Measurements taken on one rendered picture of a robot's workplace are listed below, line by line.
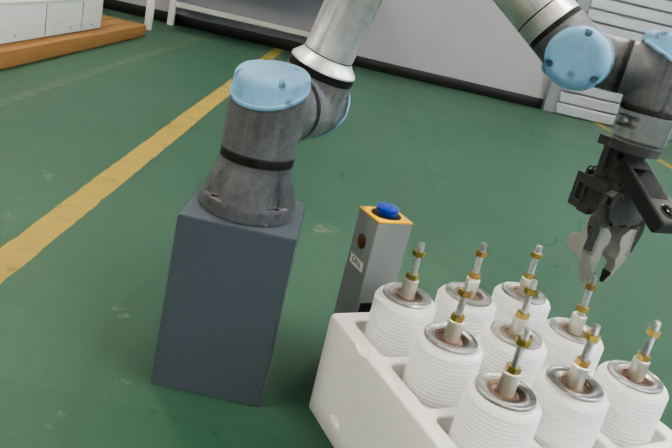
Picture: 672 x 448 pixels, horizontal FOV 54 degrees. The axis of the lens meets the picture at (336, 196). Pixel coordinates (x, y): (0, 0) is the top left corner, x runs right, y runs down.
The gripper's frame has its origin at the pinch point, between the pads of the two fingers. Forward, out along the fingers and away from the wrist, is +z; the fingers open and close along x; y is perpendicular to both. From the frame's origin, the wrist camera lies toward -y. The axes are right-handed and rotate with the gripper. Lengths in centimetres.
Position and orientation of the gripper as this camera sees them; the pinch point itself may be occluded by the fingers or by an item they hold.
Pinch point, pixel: (598, 275)
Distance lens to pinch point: 106.6
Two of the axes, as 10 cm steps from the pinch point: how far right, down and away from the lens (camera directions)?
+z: -2.2, 9.3, 3.1
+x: -9.0, -0.7, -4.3
